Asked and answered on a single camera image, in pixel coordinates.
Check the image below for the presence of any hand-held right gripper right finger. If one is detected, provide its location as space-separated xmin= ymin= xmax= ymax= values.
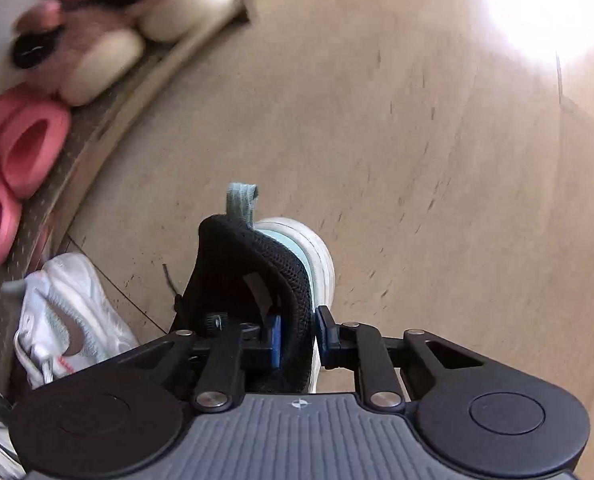
xmin=316 ymin=306 xmax=480 ymax=409

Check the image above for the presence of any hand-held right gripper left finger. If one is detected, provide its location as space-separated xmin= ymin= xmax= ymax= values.
xmin=122 ymin=312 xmax=284 ymax=412

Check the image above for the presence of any fluffy pink slipper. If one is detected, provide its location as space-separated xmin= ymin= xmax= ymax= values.
xmin=57 ymin=0 xmax=245 ymax=43
xmin=9 ymin=0 xmax=146 ymax=107

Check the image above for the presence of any black teal sneaker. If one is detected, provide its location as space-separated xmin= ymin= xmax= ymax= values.
xmin=162 ymin=182 xmax=336 ymax=396

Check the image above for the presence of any metal shoe rack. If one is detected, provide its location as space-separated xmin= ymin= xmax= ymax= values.
xmin=0 ymin=0 xmax=258 ymax=391

